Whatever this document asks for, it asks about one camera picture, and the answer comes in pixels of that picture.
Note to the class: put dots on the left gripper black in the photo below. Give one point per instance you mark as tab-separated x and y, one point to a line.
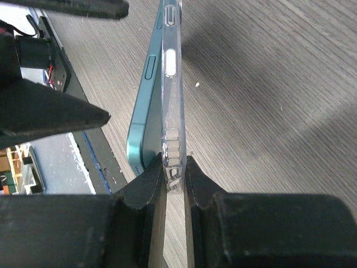
31	111

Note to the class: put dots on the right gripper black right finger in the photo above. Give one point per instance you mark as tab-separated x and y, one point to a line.
264	230

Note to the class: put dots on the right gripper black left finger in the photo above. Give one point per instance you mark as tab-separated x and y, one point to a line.
124	229

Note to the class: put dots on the teal smartphone black screen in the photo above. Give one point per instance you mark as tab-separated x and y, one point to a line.
145	130

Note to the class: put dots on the clear phone case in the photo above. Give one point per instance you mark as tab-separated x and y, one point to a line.
172	98

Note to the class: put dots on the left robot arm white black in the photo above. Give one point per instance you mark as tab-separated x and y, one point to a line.
34	51

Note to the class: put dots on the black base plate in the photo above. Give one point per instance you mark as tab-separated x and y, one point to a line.
90	146

